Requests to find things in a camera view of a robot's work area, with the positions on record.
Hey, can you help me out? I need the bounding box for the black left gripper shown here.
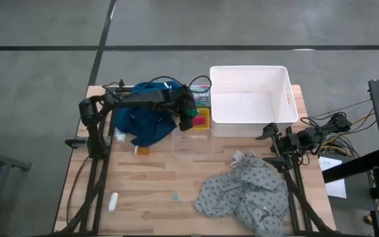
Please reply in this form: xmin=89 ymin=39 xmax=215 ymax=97
xmin=169 ymin=85 xmax=197 ymax=132

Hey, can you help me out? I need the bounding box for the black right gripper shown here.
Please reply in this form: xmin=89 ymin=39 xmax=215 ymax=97
xmin=255 ymin=122 xmax=302 ymax=174

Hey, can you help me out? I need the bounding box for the dark blue scrub garment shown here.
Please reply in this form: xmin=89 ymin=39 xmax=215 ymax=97
xmin=114 ymin=80 xmax=184 ymax=147

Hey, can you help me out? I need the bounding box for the grey patterned hospital gown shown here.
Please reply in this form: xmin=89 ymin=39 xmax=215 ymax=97
xmin=193 ymin=149 xmax=290 ymax=237

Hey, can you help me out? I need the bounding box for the orange pill bottle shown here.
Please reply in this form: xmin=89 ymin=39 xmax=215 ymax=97
xmin=134 ymin=145 xmax=152 ymax=157

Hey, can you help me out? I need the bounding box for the small white bottle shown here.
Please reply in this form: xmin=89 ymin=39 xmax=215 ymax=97
xmin=107 ymin=191 xmax=120 ymax=213

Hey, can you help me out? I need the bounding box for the small yellow plastic basket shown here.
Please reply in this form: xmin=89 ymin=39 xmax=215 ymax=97
xmin=189 ymin=107 xmax=211 ymax=132

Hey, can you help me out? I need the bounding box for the green first aid kit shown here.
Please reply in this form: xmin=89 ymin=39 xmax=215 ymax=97
xmin=189 ymin=84 xmax=211 ymax=109

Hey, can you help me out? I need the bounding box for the clear plastic bin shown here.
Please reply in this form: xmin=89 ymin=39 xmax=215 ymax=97
xmin=170 ymin=127 xmax=215 ymax=159

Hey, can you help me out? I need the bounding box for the white perforated laundry basket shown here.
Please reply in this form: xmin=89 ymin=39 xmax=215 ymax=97
xmin=209 ymin=65 xmax=299 ymax=138

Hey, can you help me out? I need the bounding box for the white paper sheet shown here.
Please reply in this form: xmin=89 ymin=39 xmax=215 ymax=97
xmin=318 ymin=156 xmax=347 ymax=199

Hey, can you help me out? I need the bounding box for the black stand bar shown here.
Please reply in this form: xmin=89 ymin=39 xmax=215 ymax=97
xmin=322 ymin=149 xmax=379 ymax=184

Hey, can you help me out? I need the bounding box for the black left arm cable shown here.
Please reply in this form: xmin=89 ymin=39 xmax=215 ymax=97
xmin=102 ymin=74 xmax=213 ymax=99

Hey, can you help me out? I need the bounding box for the bundle of cables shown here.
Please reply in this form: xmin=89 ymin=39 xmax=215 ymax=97
xmin=299 ymin=98 xmax=379 ymax=165

